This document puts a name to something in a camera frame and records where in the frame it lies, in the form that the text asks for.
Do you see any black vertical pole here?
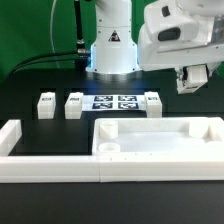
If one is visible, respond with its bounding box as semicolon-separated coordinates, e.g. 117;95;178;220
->
74;0;85;71

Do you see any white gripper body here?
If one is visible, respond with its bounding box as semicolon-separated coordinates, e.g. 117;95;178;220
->
138;0;224;71

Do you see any white thin cable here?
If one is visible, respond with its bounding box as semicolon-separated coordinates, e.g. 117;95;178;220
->
49;0;62;69

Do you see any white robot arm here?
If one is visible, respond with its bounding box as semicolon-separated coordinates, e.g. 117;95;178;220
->
86;0;224;75

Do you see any black cable bundle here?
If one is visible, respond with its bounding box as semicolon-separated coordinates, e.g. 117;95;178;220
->
6;50;92;79

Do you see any fiducial marker sheet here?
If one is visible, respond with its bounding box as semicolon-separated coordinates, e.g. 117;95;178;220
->
82;95;146;111

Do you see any white desk top panel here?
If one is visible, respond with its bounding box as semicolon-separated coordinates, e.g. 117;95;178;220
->
92;117;224;156

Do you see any white U-shaped fixture frame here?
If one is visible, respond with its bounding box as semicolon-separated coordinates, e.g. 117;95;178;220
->
0;120;224;183

